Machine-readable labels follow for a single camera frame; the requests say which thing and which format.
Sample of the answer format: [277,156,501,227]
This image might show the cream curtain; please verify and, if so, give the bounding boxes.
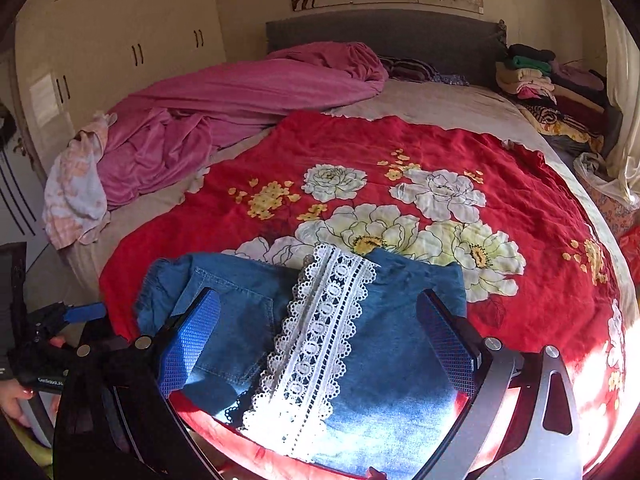
[597,0,640,201]

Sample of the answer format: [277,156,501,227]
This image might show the cream wardrobe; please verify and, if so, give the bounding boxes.
[14,0,227,163]

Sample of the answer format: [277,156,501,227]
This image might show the stack of folded clothes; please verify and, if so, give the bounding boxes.
[495,44,623,157]

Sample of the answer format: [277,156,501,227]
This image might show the black chair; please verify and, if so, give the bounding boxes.
[0,241,29,361]

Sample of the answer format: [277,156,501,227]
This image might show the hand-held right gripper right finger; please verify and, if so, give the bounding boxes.
[414,289,584,480]

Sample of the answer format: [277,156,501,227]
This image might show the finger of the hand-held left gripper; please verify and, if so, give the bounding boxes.
[31,301,107,343]

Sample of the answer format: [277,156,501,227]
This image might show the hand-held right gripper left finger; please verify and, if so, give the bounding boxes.
[52,287,223,480]

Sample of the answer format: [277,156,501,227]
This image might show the dark striped pillow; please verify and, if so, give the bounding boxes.
[381,57,442,83]

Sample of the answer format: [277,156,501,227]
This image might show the red floral blanket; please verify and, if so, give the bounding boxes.
[99,110,633,480]

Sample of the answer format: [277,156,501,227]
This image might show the pale floral cloth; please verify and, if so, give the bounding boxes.
[42,111,118,251]

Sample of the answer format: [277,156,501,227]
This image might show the grey headboard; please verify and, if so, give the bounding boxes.
[265,8,508,86]

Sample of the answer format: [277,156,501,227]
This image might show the blue denim pants with lace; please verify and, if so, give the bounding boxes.
[136,242,469,478]

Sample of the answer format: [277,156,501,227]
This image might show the pink quilt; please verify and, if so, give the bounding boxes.
[97,42,390,211]

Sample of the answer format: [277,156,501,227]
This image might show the person's left hand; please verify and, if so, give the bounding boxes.
[0,377,35,428]

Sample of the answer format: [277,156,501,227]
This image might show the floral fabric bag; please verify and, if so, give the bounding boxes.
[572,152,635,241]

